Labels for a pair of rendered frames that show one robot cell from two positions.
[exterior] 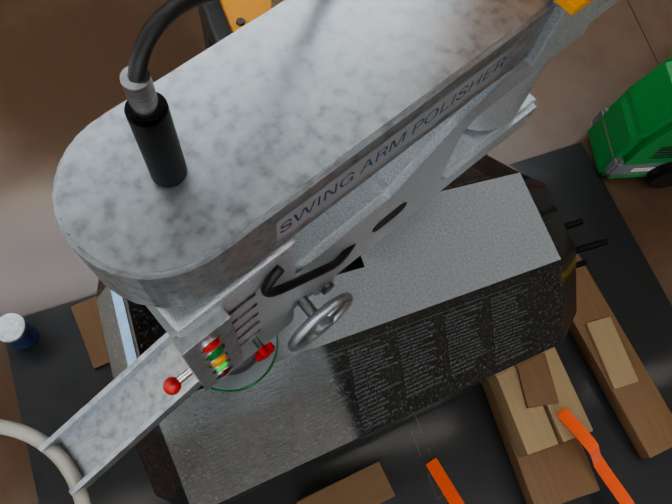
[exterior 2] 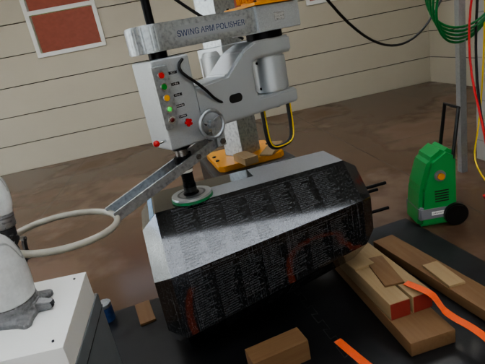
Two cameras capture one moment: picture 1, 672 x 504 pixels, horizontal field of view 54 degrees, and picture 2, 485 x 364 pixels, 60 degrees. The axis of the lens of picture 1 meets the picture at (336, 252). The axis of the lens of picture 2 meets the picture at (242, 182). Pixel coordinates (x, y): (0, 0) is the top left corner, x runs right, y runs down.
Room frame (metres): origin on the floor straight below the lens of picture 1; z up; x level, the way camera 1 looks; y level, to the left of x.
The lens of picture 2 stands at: (-1.61, -0.73, 1.60)
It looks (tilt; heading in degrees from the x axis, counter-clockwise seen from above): 19 degrees down; 18
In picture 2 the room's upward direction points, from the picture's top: 11 degrees counter-clockwise
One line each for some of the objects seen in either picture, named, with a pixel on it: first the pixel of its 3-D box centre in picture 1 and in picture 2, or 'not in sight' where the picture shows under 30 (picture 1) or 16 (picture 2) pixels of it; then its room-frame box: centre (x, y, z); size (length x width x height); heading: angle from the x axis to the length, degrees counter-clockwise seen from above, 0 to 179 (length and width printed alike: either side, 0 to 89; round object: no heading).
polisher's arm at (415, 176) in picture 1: (386, 156); (235, 90); (0.60, -0.06, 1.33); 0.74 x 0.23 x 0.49; 142
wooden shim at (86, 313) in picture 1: (96, 331); (145, 312); (0.42, 0.79, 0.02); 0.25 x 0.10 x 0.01; 37
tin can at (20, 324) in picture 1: (16, 331); (105, 310); (0.36, 1.03, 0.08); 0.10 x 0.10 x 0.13
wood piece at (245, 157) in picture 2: not in sight; (245, 157); (1.09, 0.11, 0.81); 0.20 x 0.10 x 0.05; 39
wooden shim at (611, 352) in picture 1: (611, 352); (442, 274); (0.71, -1.06, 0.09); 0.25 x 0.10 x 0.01; 27
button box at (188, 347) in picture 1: (212, 351); (165, 97); (0.18, 0.15, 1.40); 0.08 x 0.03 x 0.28; 142
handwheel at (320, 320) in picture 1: (308, 307); (208, 123); (0.33, 0.03, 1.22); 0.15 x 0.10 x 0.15; 142
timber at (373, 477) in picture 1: (344, 498); (278, 354); (0.03, -0.19, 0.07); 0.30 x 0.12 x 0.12; 126
